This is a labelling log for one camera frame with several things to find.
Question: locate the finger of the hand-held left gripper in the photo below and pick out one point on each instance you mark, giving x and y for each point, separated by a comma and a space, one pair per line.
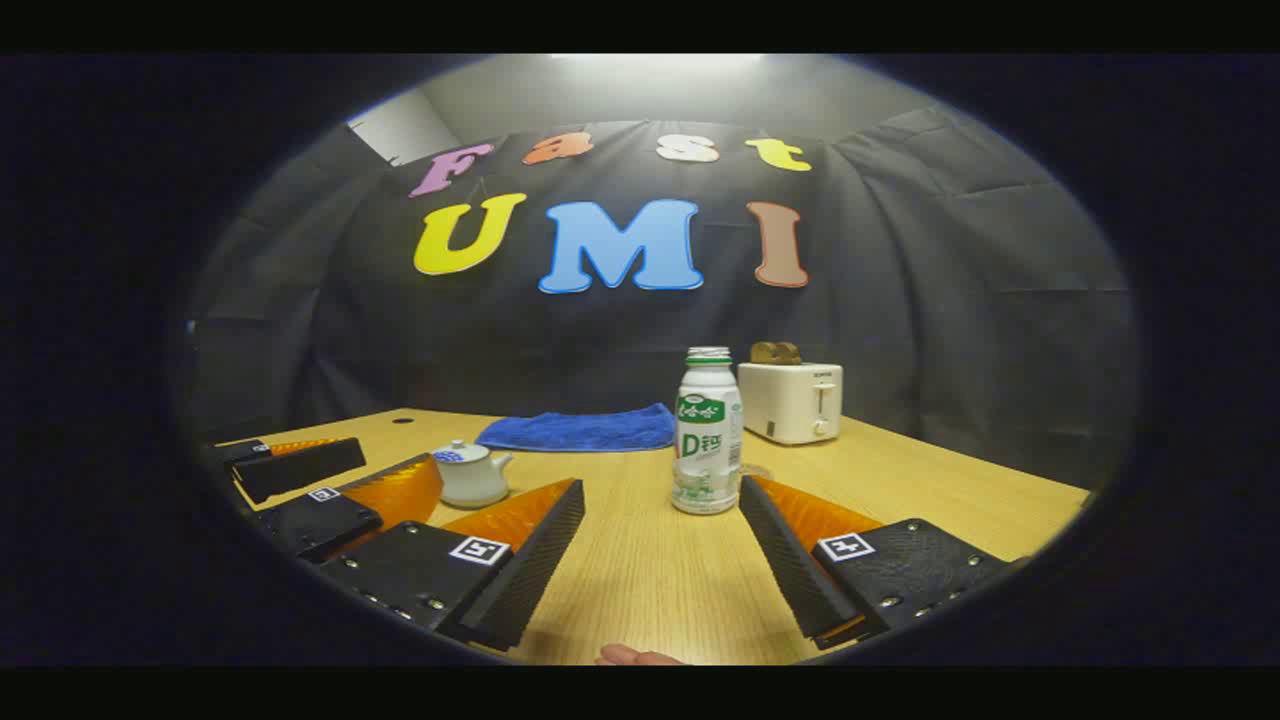
320, 525
300, 468

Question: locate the white teacup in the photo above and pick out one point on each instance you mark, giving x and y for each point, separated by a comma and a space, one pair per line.
470, 485

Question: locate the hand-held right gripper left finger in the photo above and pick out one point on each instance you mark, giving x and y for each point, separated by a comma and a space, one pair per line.
530, 570

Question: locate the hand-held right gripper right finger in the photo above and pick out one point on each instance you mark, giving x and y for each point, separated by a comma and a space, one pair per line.
790, 565

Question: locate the white toaster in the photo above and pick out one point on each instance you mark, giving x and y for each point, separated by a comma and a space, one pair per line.
790, 400

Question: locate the white water bottle green label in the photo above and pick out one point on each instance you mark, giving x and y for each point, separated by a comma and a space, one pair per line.
705, 440

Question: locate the blue towel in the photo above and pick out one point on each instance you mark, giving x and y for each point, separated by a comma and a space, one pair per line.
580, 430

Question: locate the brown bread slice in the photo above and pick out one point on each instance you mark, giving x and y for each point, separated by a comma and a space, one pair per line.
764, 353
790, 354

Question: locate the black backdrop cloth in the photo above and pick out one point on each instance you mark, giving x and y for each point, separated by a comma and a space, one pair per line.
900, 300

